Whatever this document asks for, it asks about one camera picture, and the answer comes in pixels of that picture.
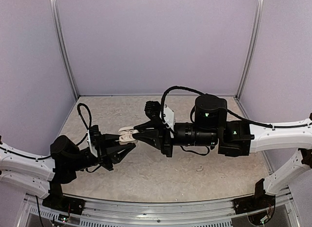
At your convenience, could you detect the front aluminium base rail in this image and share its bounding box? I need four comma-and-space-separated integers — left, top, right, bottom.
21, 187, 298, 227

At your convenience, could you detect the right aluminium frame post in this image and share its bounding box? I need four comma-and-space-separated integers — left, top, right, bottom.
235, 0, 264, 102

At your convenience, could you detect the white earbud charging case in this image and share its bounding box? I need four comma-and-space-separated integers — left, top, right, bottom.
118, 126, 138, 145

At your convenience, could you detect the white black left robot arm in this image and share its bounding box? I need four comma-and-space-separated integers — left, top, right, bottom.
0, 133, 137, 210

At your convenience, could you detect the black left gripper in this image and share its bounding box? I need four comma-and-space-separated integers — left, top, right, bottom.
70, 132, 135, 171

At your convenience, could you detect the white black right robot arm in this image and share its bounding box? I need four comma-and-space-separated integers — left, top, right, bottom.
133, 94, 312, 209

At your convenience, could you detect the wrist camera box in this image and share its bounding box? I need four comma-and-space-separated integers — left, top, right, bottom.
87, 124, 100, 157
144, 101, 175, 131

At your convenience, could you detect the aluminium frame post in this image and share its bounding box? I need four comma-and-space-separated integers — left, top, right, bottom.
235, 0, 264, 102
49, 0, 80, 101

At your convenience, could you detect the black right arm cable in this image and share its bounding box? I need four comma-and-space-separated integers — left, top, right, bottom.
160, 85, 312, 130

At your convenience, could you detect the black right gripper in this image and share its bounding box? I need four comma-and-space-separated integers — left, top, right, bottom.
133, 119, 218, 157

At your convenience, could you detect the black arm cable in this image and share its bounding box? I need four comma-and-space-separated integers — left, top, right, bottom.
0, 103, 93, 162
160, 85, 312, 130

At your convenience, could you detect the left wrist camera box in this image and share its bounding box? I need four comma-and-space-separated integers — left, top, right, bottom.
87, 124, 100, 157

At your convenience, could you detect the left aluminium frame post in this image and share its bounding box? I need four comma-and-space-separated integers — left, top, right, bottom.
49, 0, 80, 101

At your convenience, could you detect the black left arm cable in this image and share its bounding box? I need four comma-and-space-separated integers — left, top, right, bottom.
0, 103, 93, 162

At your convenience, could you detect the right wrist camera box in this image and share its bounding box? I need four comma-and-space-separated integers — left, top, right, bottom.
144, 101, 175, 131

